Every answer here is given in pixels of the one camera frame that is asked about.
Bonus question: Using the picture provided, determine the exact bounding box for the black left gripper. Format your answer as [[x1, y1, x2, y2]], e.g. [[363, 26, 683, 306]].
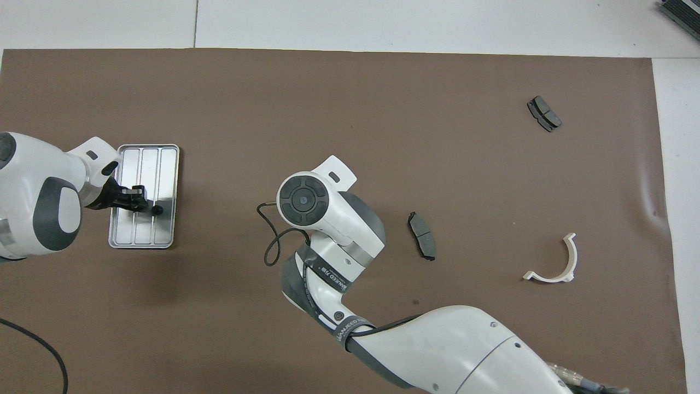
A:
[[86, 176, 152, 214]]

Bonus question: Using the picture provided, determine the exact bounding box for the silver metal tray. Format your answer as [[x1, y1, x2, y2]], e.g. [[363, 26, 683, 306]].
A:
[[108, 144, 180, 250]]

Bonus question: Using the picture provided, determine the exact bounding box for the brown table mat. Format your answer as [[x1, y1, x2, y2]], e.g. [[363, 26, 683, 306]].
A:
[[0, 48, 689, 394]]

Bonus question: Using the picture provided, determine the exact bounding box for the long dark grey brake pad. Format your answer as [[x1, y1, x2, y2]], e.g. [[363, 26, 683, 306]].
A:
[[407, 211, 438, 262]]

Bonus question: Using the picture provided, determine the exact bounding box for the short dark grey brake pad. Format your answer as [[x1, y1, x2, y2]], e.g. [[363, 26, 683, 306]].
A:
[[527, 96, 562, 133]]

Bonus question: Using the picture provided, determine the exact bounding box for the grey ribbed device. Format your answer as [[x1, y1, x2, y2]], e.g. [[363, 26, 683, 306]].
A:
[[659, 0, 700, 28]]

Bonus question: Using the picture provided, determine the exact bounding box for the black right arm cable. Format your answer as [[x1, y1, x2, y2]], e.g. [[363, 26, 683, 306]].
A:
[[256, 201, 422, 343]]

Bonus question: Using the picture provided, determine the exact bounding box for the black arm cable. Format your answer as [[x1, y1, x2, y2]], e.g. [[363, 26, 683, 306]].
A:
[[0, 318, 69, 394], [256, 201, 422, 343]]

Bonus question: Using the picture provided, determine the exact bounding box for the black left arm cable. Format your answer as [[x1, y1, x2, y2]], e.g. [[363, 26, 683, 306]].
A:
[[0, 318, 69, 394]]

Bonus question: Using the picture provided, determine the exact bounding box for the white curved plastic bracket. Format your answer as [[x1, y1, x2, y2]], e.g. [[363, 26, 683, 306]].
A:
[[522, 233, 578, 283]]

